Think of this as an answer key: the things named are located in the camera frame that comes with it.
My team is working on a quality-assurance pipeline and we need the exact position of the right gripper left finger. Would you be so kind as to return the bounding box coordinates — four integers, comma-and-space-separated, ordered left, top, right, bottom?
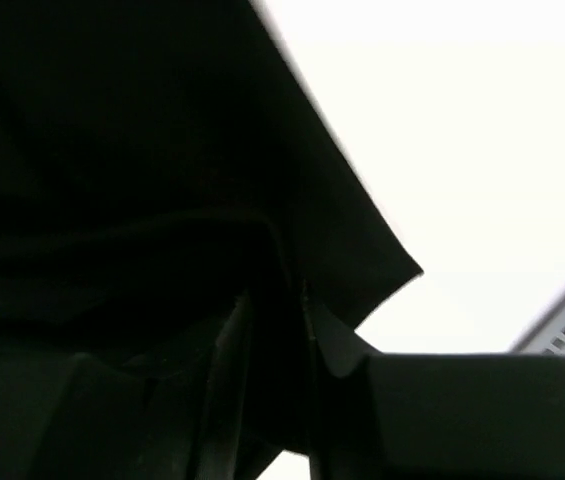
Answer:
0, 295, 252, 479

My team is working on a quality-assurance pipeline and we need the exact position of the black skirt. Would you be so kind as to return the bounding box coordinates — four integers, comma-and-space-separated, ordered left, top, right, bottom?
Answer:
0, 1, 421, 461

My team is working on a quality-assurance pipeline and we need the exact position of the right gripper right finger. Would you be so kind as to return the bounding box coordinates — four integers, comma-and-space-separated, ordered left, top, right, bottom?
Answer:
302, 286, 565, 479

